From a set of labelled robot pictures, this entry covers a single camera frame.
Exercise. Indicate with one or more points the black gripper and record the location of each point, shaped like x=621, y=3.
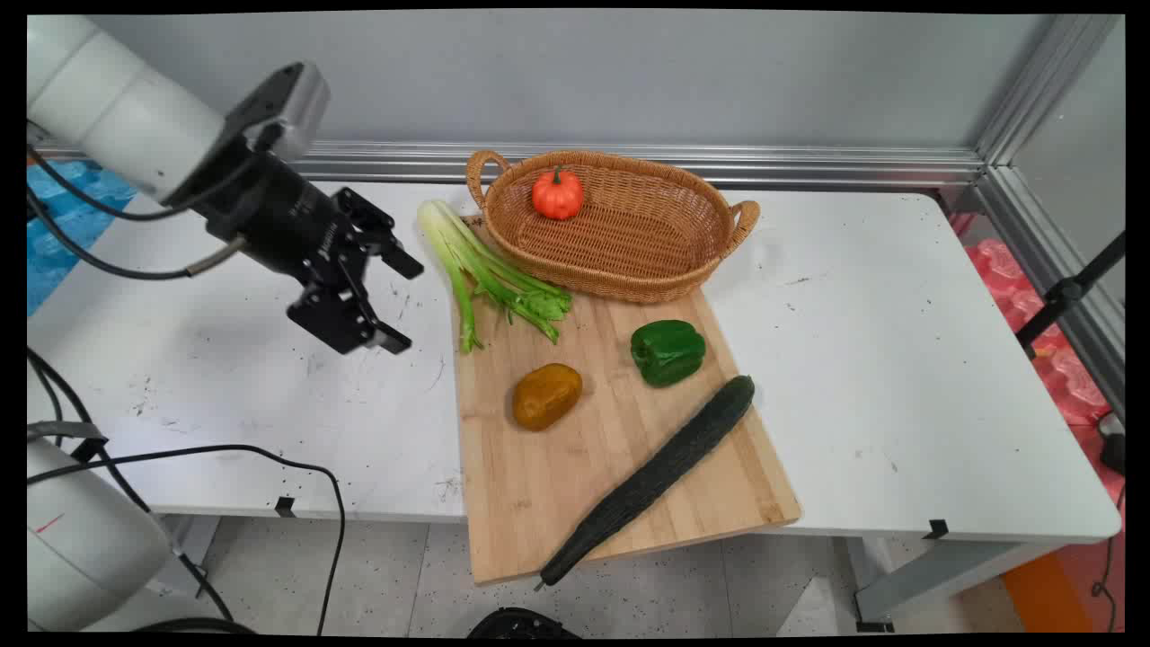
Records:
x=287, y=225

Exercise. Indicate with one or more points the brown potato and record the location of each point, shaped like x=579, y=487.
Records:
x=546, y=396

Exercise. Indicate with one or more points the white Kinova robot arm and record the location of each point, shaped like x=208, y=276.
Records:
x=108, y=108

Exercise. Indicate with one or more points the green celery bunch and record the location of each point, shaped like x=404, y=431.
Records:
x=481, y=270

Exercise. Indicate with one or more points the small orange pumpkin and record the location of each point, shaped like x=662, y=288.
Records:
x=557, y=194

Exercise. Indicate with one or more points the black tape piece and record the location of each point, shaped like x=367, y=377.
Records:
x=285, y=507
x=936, y=529

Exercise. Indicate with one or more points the woven wicker basket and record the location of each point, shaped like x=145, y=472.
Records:
x=620, y=235

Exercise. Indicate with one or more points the wooden cutting board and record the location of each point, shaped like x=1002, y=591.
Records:
x=557, y=467

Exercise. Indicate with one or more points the blue foam mat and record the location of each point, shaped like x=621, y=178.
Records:
x=63, y=225

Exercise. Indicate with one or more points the green bell pepper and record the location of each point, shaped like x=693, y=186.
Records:
x=667, y=352

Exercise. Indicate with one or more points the grey table leg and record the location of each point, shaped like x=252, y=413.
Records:
x=943, y=580
x=184, y=548

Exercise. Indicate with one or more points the long dark green cucumber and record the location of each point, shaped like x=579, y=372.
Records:
x=651, y=476

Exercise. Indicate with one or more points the black round object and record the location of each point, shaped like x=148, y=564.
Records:
x=521, y=623

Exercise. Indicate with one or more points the black tripod stand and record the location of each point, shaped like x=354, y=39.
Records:
x=1065, y=292

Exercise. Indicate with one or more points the pink foam mat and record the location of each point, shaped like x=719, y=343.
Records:
x=1069, y=377

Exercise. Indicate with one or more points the orange floor panel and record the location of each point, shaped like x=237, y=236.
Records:
x=1047, y=598

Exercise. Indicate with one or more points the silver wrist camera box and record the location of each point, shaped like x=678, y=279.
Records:
x=292, y=103

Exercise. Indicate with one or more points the aluminium frame rail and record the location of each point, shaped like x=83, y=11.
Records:
x=629, y=164
x=1060, y=270

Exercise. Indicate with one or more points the aluminium frame post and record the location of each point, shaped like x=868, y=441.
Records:
x=1042, y=81

